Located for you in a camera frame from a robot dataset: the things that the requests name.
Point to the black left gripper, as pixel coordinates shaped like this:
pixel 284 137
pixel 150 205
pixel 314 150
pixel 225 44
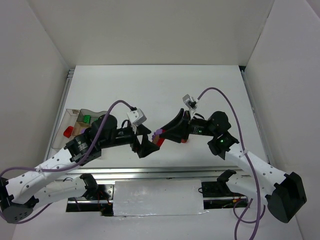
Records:
pixel 136 140

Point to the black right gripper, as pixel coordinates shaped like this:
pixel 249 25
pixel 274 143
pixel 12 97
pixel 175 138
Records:
pixel 186 126

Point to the red brick with cupcake print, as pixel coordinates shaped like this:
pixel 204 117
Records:
pixel 158 141

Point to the green sloped lego brick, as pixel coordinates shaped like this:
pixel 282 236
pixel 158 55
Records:
pixel 87 119

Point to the red lego brick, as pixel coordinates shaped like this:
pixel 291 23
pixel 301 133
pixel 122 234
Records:
pixel 68 132

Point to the purple cupcake print brick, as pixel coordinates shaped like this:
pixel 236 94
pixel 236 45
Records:
pixel 156 133

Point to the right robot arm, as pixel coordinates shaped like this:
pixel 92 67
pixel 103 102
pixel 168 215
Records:
pixel 282 193

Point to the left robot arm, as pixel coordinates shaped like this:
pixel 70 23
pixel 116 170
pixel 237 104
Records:
pixel 38 187

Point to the white foam cover panel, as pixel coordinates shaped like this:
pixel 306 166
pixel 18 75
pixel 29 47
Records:
pixel 157 198

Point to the colourless clear container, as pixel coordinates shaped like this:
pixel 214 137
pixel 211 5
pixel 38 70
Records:
pixel 68 119

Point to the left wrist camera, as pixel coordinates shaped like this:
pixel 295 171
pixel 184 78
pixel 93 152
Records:
pixel 136 118

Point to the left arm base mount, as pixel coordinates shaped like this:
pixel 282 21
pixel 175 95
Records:
pixel 100 202

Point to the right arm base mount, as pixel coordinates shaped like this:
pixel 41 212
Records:
pixel 216 194

